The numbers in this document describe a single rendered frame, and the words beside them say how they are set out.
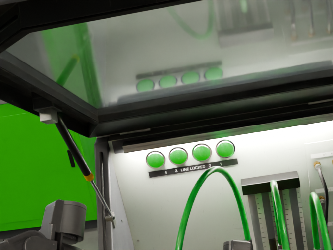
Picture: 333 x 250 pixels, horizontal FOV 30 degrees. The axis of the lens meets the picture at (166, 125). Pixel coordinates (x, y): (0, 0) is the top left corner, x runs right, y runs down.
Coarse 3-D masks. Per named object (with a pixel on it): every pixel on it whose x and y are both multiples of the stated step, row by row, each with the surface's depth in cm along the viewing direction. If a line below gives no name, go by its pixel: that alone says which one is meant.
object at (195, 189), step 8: (216, 168) 138; (200, 176) 133; (208, 176) 134; (224, 176) 144; (200, 184) 131; (232, 184) 147; (192, 192) 129; (192, 200) 127; (240, 200) 151; (184, 208) 126; (240, 208) 152; (184, 216) 125; (240, 216) 154; (184, 224) 124; (184, 232) 124; (248, 232) 156; (176, 240) 123; (248, 240) 156; (176, 248) 122
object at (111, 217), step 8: (64, 128) 126; (64, 136) 127; (72, 144) 129; (72, 152) 131; (80, 152) 132; (80, 160) 133; (80, 168) 135; (88, 168) 136; (88, 176) 136; (96, 192) 142; (104, 200) 145; (112, 216) 149; (112, 224) 149
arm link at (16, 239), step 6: (18, 234) 98; (24, 234) 99; (30, 234) 99; (36, 234) 100; (42, 234) 101; (6, 240) 97; (12, 240) 97; (18, 240) 98; (24, 240) 98; (0, 246) 96; (6, 246) 96; (12, 246) 97; (18, 246) 97
